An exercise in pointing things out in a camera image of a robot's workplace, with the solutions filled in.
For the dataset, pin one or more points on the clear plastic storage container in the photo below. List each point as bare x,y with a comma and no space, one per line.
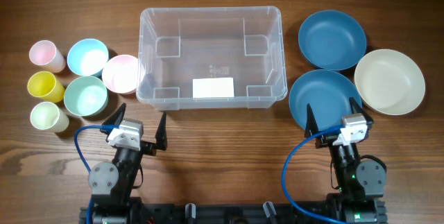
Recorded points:
177,45

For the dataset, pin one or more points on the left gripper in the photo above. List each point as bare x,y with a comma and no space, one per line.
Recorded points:
150,147

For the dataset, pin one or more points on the pink bowl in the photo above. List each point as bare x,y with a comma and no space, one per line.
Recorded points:
119,74

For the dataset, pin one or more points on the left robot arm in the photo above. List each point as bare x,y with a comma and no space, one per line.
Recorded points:
112,182

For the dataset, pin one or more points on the yellow plastic cup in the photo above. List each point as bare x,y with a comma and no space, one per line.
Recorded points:
46,86

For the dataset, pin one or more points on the mint green bowl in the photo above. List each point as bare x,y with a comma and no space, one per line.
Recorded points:
86,96

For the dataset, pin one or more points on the light blue bowl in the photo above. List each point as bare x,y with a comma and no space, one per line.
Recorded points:
88,57

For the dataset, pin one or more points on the dark blue plate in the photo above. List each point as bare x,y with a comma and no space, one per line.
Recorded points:
333,40
327,93

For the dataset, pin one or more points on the pale green plastic cup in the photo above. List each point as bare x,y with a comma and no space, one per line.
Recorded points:
49,117

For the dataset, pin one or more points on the pink plastic cup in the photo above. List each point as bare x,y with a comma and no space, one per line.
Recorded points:
46,55

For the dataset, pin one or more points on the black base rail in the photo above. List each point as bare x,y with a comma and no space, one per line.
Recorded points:
229,213

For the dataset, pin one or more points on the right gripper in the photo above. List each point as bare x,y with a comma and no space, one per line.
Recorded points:
313,127

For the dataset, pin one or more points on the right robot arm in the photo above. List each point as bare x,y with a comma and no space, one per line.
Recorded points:
360,178

